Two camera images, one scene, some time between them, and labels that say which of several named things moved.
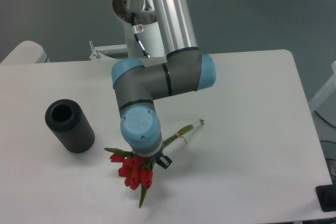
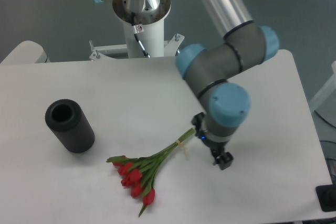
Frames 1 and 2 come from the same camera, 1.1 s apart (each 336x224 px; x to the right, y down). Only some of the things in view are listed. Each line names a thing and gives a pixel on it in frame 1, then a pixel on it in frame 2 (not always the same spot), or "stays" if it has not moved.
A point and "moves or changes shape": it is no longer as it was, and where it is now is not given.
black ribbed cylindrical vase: [66, 119] stays
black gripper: [165, 161] to [216, 148]
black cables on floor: [325, 119] stays
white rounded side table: [27, 52] stays
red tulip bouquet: [137, 171] moves or changes shape
